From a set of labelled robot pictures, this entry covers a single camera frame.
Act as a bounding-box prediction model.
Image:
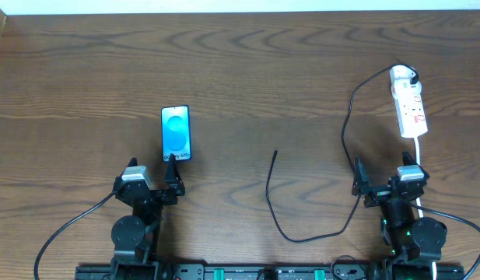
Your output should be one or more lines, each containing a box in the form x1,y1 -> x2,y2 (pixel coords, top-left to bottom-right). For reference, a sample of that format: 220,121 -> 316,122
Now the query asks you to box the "black right camera cable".
408,201 -> 480,280

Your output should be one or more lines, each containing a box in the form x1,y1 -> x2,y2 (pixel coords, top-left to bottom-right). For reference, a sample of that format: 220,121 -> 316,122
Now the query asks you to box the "white power strip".
390,65 -> 428,138

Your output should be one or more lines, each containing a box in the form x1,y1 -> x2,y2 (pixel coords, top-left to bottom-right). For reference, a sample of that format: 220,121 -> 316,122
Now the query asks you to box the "black left camera cable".
33,191 -> 118,280

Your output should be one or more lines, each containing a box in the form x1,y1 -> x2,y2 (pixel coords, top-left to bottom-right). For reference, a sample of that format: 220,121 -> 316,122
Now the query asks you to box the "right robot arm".
352,151 -> 447,279

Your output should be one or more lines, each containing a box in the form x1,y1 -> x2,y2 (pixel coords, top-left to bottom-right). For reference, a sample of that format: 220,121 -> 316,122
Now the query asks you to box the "white USB charger plug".
391,78 -> 422,100

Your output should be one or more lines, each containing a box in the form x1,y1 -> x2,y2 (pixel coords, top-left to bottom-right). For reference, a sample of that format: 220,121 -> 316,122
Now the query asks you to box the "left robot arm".
109,155 -> 185,279

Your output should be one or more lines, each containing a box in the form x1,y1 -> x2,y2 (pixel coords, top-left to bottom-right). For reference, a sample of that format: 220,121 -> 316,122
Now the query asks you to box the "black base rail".
75,263 -> 465,280

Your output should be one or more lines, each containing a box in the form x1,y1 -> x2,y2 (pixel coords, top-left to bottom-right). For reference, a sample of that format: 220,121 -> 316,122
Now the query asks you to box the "blue Samsung Galaxy smartphone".
161,105 -> 192,162

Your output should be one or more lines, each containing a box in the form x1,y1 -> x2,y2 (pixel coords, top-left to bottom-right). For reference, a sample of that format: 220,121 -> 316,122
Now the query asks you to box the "black camera cable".
33,191 -> 118,280
408,201 -> 480,280

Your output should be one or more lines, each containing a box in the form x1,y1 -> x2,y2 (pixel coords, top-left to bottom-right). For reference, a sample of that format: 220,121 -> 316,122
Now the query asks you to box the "black USB charging cable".
265,63 -> 420,244

